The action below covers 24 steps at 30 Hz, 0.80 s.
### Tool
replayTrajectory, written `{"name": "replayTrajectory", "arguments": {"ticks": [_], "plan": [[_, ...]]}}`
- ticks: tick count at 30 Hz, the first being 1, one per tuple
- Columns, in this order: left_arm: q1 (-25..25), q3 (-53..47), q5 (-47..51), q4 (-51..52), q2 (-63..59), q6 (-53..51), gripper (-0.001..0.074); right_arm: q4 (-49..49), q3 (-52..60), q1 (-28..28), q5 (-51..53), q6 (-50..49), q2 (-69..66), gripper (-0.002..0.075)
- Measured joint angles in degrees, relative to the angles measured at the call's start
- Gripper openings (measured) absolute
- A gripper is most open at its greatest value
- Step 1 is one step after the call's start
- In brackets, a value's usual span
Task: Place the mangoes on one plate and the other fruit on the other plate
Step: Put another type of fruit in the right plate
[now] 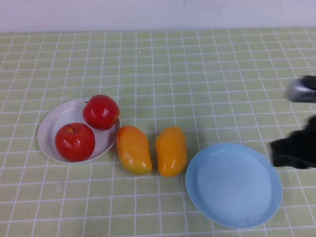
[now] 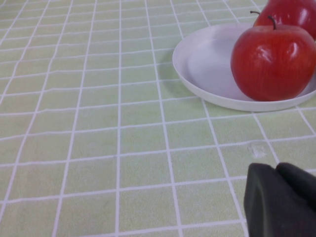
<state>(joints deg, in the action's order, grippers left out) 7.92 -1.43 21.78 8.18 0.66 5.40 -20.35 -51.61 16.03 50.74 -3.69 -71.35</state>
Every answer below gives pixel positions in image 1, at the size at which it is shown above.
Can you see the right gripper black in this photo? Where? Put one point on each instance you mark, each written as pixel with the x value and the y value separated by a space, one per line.
pixel 296 150

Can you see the yellow orange mango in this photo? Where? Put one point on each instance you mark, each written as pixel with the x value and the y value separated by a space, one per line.
pixel 171 153

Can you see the orange mango with green tinge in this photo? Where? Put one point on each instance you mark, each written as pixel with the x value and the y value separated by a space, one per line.
pixel 134 150

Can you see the red apple stem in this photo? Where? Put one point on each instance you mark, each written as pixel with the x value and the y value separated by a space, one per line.
pixel 74 145
pixel 101 113

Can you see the light blue round plate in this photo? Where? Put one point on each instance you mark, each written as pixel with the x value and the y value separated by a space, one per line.
pixel 234 187

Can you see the white round plate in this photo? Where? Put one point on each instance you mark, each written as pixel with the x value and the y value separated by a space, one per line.
pixel 49 138

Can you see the green checked tablecloth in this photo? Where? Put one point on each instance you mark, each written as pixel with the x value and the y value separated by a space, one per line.
pixel 197 74

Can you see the right wrist camera black silver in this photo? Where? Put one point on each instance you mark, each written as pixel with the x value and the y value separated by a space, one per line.
pixel 298 92

